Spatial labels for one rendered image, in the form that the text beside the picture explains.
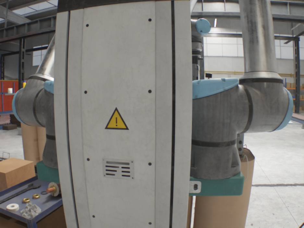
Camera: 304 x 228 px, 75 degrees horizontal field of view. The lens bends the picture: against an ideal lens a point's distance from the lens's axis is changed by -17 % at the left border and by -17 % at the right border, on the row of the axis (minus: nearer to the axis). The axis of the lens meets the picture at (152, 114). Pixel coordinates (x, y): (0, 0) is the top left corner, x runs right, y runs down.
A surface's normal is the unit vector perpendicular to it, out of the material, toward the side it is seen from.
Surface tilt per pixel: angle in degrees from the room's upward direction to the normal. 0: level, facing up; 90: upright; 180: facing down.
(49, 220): 90
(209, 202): 90
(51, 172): 90
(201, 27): 90
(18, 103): 77
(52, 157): 70
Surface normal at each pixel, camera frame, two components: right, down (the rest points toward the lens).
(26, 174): 0.97, 0.02
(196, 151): -0.73, -0.22
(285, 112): 0.14, 0.12
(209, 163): -0.26, -0.26
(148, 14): -0.15, 0.10
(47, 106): -0.44, 0.08
